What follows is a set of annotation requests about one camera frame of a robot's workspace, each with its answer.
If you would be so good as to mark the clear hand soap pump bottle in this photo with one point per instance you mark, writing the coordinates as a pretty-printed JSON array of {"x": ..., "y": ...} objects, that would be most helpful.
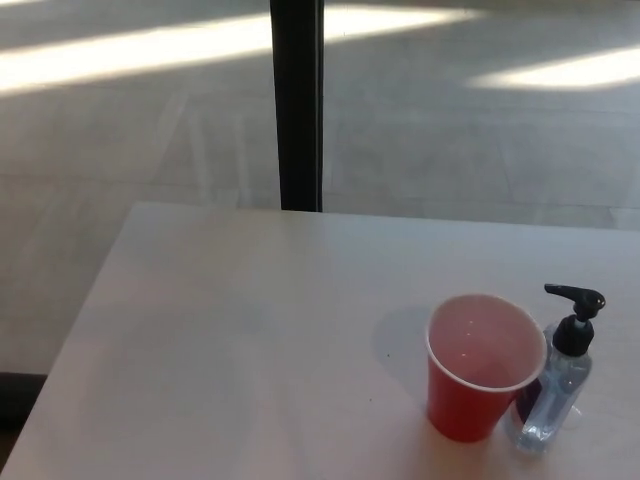
[{"x": 567, "y": 370}]

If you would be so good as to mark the red plastic cup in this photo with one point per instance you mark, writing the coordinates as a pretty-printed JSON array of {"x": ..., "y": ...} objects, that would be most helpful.
[{"x": 460, "y": 400}]

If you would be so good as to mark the black vertical window frame post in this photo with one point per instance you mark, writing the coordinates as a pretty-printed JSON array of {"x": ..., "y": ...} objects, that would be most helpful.
[{"x": 297, "y": 100}]

